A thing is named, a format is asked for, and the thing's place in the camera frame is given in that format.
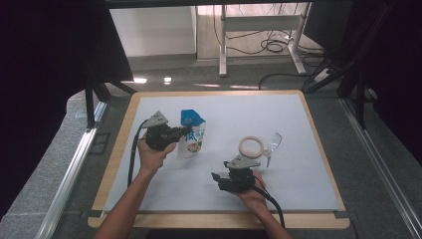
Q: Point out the black metal stand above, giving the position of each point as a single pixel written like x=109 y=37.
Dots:
x=360 y=99

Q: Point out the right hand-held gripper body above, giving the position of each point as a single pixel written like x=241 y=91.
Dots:
x=242 y=179

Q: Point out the person's right hand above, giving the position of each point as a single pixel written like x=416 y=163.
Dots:
x=257 y=199

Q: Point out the white metal desk frame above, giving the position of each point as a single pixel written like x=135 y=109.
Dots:
x=262 y=23

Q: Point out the black curtain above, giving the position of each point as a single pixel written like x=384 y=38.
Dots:
x=43 y=83
x=398 y=66

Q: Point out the black tripod stand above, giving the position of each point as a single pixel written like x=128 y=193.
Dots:
x=94 y=89

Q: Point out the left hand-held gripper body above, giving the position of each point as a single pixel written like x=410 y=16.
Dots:
x=159 y=137

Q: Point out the aluminium floor rail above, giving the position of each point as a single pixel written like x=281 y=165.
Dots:
x=69 y=179
x=381 y=162

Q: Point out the person's left hand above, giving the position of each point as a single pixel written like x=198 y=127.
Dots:
x=151 y=161

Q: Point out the white and blue salt bag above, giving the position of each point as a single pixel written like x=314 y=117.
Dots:
x=192 y=139

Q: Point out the white table mat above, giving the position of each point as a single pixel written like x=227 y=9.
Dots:
x=199 y=186

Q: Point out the glass jar with wooden rim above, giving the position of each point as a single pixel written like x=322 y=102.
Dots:
x=251 y=156

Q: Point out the white cabinet panel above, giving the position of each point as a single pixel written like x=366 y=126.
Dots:
x=152 y=31

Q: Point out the black floor bracket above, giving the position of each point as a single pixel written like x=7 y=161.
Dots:
x=99 y=143

